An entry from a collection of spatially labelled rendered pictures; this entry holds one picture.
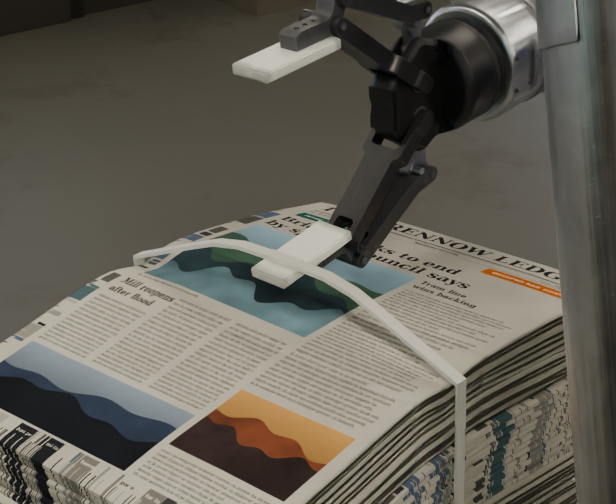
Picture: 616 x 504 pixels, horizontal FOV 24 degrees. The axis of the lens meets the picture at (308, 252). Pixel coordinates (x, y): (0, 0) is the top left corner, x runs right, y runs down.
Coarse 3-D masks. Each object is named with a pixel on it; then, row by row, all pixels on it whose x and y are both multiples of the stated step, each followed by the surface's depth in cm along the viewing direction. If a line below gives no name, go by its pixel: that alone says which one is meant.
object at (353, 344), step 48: (144, 288) 102; (192, 288) 102; (240, 288) 102; (288, 288) 102; (288, 336) 96; (336, 336) 96; (384, 336) 95; (432, 336) 95; (384, 384) 90; (432, 384) 90; (480, 384) 93; (432, 432) 90; (480, 432) 94; (432, 480) 92
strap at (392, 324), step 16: (208, 240) 101; (224, 240) 100; (240, 240) 99; (144, 256) 106; (272, 256) 96; (288, 256) 96; (304, 272) 95; (320, 272) 94; (336, 288) 93; (352, 288) 93; (368, 304) 92; (384, 320) 92; (400, 336) 91; (416, 336) 91; (416, 352) 91; (432, 352) 91; (448, 368) 90
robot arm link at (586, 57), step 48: (576, 0) 56; (576, 48) 57; (576, 96) 57; (576, 144) 57; (576, 192) 58; (576, 240) 58; (576, 288) 58; (576, 336) 59; (576, 384) 59; (576, 432) 60; (576, 480) 61
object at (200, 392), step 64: (64, 320) 100; (128, 320) 99; (192, 320) 98; (0, 384) 94; (64, 384) 93; (128, 384) 93; (192, 384) 92; (256, 384) 91; (320, 384) 90; (0, 448) 90; (64, 448) 88; (128, 448) 87; (192, 448) 86; (256, 448) 86; (320, 448) 85; (384, 448) 86
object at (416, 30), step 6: (402, 0) 98; (408, 0) 98; (414, 0) 98; (396, 24) 98; (402, 24) 98; (408, 24) 98; (414, 24) 98; (420, 24) 100; (402, 30) 99; (408, 30) 99; (414, 30) 99; (420, 30) 100; (402, 36) 100; (408, 36) 99; (414, 36) 99; (402, 42) 100; (408, 42) 100; (402, 48) 100; (402, 54) 100
